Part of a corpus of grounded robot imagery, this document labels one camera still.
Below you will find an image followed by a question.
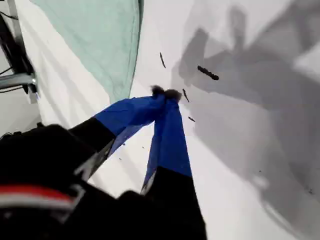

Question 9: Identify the pale green T-shirt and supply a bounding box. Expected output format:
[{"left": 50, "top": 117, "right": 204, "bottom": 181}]
[{"left": 29, "top": 0, "right": 145, "bottom": 102}]

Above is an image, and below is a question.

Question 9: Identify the aluminium frame bar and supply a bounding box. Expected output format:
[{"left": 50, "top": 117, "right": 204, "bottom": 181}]
[{"left": 0, "top": 71, "right": 39, "bottom": 102}]

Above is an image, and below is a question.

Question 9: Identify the gripper finger blue taped black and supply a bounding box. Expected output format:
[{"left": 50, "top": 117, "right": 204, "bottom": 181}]
[
  {"left": 139, "top": 89, "right": 208, "bottom": 240},
  {"left": 69, "top": 84, "right": 168, "bottom": 181}
]

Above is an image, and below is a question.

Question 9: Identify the red and white wire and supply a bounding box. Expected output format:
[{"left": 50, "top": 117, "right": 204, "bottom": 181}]
[{"left": 0, "top": 184, "right": 74, "bottom": 210}]

